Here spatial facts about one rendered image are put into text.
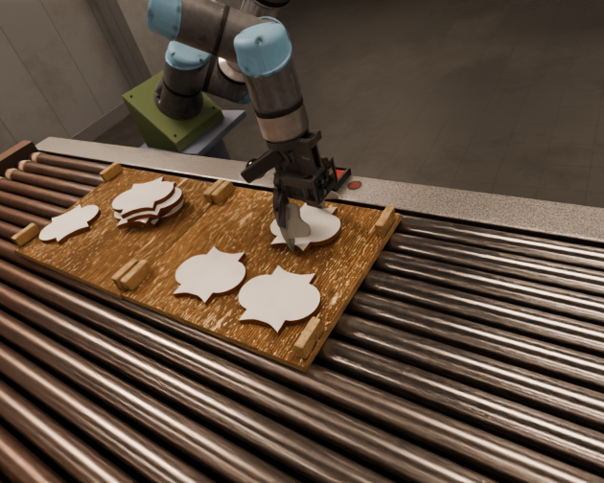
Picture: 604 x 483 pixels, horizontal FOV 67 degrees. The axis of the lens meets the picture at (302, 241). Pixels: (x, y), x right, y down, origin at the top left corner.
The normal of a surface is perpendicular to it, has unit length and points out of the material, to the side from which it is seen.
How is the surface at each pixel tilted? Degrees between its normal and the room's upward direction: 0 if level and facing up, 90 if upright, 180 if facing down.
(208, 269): 0
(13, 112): 90
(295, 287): 0
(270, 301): 0
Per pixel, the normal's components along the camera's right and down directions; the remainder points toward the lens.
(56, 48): 0.85, 0.15
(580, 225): -0.24, -0.74
